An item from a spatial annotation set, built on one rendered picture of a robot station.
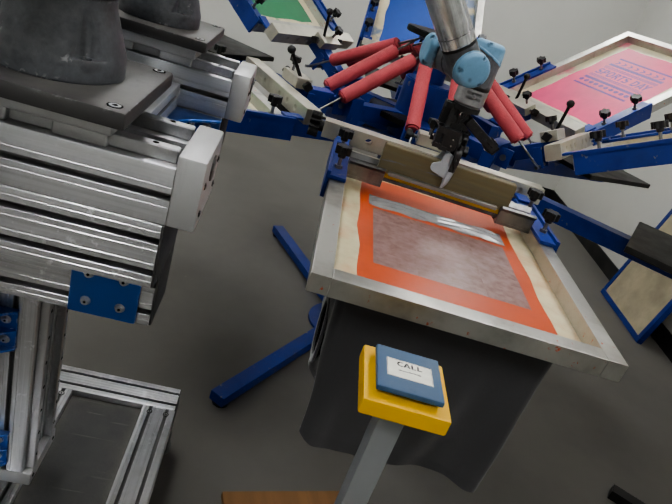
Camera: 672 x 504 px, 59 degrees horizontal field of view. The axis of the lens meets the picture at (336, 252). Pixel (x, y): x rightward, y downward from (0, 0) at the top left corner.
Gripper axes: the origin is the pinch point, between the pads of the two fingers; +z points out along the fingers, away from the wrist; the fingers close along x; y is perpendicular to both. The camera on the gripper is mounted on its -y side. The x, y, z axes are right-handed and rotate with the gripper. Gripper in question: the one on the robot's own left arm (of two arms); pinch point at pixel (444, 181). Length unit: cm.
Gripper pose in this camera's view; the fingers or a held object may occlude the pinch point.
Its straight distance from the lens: 157.3
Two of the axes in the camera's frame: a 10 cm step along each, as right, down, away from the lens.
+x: -0.5, 4.3, -9.0
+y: -9.5, -2.9, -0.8
